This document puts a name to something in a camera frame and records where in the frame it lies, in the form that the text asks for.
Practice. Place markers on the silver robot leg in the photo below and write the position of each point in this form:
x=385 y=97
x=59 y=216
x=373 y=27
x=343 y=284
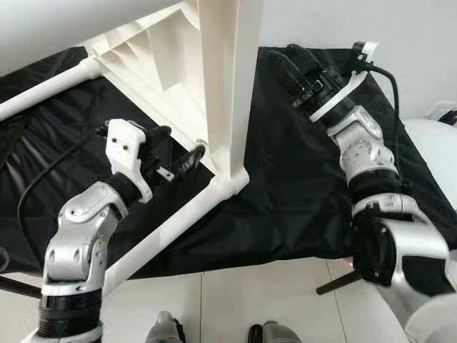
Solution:
x=275 y=334
x=166 y=330

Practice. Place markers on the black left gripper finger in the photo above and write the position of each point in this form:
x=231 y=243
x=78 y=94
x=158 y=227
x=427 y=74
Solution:
x=158 y=133
x=191 y=158

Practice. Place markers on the black metal bench leg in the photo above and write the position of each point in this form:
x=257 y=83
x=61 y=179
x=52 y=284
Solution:
x=335 y=284
x=18 y=286

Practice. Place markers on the small pink object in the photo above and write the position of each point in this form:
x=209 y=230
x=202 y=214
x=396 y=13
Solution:
x=350 y=261

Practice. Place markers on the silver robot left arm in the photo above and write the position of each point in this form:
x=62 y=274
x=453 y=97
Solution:
x=75 y=243

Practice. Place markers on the black quilted bench cover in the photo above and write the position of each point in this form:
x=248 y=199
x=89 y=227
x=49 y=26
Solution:
x=300 y=179

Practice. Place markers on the silver robot left leg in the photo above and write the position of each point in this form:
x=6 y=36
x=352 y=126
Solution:
x=166 y=330

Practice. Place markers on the silver robot right leg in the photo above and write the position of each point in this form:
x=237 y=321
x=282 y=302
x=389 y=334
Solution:
x=275 y=334

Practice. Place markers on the wall socket with black plug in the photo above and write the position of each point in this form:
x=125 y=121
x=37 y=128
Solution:
x=446 y=114

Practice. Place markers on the white ribbed plastic table top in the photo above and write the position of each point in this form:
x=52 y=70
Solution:
x=228 y=86

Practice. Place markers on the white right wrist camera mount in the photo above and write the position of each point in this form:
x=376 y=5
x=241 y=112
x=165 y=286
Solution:
x=341 y=96

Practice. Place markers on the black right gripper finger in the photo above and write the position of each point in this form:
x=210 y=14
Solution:
x=283 y=71
x=303 y=57

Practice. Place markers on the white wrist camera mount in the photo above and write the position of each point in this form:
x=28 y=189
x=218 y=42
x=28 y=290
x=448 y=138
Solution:
x=341 y=96
x=125 y=146

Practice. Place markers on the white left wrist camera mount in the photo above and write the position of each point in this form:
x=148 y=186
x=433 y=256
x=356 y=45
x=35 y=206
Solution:
x=125 y=146

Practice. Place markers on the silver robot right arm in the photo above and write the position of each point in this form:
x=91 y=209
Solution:
x=364 y=150

